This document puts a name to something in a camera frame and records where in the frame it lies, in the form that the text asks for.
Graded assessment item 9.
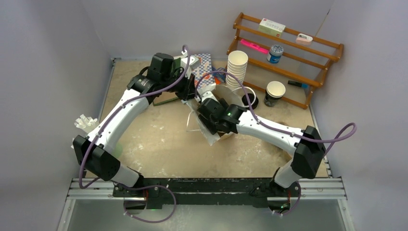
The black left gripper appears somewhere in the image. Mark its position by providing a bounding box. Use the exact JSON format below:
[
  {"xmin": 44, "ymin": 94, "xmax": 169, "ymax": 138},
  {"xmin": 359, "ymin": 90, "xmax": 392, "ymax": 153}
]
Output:
[{"xmin": 161, "ymin": 69, "xmax": 199, "ymax": 102}]

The brown kraft paper bag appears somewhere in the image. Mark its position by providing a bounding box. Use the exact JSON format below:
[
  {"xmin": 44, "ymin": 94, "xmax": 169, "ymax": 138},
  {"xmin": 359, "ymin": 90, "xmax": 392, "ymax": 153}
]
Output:
[{"xmin": 183, "ymin": 85, "xmax": 259, "ymax": 145}]

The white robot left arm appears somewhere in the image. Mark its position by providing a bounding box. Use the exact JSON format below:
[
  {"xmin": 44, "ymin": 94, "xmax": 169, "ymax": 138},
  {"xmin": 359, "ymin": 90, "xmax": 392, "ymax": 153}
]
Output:
[{"xmin": 73, "ymin": 47, "xmax": 195, "ymax": 197}]

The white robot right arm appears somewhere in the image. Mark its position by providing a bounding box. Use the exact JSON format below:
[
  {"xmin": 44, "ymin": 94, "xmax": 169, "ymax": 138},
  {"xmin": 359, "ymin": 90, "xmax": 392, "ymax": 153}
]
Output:
[{"xmin": 197, "ymin": 98, "xmax": 326, "ymax": 196}]

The green paper bag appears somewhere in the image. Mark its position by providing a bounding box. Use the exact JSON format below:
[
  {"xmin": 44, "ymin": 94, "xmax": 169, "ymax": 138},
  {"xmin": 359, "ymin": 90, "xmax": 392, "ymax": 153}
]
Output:
[{"xmin": 153, "ymin": 92, "xmax": 179, "ymax": 106}]

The blue checkered paper bag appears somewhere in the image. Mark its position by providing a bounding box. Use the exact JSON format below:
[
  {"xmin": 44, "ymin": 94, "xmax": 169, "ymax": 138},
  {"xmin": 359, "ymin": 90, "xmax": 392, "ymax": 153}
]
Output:
[{"xmin": 192, "ymin": 53, "xmax": 216, "ymax": 94}]

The white paper cup stack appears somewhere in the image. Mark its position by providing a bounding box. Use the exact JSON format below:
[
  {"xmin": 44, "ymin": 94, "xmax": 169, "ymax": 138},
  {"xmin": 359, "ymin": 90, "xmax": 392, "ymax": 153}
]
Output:
[{"xmin": 226, "ymin": 51, "xmax": 248, "ymax": 90}]

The black cup with white cup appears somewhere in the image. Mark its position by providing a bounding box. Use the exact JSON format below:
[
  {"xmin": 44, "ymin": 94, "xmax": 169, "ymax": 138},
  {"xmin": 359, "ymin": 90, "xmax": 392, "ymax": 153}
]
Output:
[{"xmin": 264, "ymin": 81, "xmax": 286, "ymax": 107}]

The pink highlighter pen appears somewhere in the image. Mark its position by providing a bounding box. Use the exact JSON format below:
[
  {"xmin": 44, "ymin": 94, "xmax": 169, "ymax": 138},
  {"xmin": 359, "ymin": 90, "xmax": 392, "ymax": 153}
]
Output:
[{"xmin": 240, "ymin": 39, "xmax": 269, "ymax": 54}]

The wooden shelf rack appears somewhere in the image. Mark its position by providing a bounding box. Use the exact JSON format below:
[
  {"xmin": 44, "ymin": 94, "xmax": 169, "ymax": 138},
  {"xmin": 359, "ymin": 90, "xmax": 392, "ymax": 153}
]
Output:
[{"xmin": 227, "ymin": 12, "xmax": 344, "ymax": 109}]

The blue lidded jar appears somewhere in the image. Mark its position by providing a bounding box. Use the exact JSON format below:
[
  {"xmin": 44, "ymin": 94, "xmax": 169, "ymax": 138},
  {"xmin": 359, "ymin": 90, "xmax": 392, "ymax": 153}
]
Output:
[{"xmin": 267, "ymin": 44, "xmax": 284, "ymax": 64}]

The black blue marker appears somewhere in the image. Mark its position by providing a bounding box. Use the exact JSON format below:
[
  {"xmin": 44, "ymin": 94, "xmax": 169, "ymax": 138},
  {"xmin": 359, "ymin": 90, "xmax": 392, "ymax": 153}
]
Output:
[{"xmin": 288, "ymin": 80, "xmax": 308, "ymax": 89}]

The green cup of stirrers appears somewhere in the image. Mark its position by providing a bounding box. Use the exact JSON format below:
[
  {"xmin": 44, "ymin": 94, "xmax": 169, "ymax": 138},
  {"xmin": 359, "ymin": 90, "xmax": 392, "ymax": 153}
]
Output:
[{"xmin": 71, "ymin": 114, "xmax": 123, "ymax": 157}]

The white green box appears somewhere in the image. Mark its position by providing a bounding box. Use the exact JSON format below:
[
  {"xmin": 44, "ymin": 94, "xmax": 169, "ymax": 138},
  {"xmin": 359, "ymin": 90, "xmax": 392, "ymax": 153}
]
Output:
[{"xmin": 257, "ymin": 18, "xmax": 286, "ymax": 38}]

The pink white tape dispenser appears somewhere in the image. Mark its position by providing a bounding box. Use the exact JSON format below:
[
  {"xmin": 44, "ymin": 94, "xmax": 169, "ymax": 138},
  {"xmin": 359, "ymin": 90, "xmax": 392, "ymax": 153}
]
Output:
[{"xmin": 295, "ymin": 33, "xmax": 313, "ymax": 46}]

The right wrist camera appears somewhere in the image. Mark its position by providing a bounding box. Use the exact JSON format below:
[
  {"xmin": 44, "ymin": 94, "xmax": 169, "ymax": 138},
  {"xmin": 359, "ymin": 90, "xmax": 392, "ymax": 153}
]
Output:
[{"xmin": 200, "ymin": 91, "xmax": 218, "ymax": 103}]

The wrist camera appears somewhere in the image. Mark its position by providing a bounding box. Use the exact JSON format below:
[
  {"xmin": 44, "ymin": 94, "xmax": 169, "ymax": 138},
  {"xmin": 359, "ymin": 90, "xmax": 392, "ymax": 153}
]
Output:
[
  {"xmin": 200, "ymin": 91, "xmax": 218, "ymax": 103},
  {"xmin": 173, "ymin": 55, "xmax": 201, "ymax": 77}
]

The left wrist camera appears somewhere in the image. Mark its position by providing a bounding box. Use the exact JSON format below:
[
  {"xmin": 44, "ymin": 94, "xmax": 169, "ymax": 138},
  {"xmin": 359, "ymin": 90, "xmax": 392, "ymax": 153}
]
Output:
[{"xmin": 173, "ymin": 55, "xmax": 201, "ymax": 77}]

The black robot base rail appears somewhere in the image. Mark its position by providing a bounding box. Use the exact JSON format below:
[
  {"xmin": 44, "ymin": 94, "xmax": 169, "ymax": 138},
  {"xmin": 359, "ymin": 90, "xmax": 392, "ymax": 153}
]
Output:
[{"xmin": 113, "ymin": 168, "xmax": 301, "ymax": 211}]

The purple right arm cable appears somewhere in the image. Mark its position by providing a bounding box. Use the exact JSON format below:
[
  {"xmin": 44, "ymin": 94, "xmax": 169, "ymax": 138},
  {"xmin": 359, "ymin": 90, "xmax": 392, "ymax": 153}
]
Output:
[{"xmin": 194, "ymin": 70, "xmax": 357, "ymax": 144}]

